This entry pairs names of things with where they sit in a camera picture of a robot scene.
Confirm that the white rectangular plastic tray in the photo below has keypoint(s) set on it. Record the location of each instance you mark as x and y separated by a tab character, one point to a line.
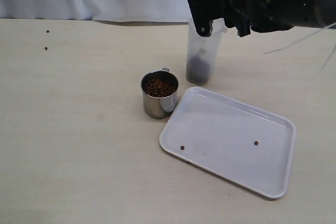
218	133

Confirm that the translucent plastic tall container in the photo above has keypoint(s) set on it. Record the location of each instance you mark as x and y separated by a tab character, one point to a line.
202	52

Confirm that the steel cup with pellets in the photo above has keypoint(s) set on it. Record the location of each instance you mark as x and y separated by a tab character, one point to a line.
159	93

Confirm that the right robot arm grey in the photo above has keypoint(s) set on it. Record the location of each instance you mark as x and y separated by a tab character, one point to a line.
301	13

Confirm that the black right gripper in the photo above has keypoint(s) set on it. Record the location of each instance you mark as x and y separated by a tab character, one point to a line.
244	15

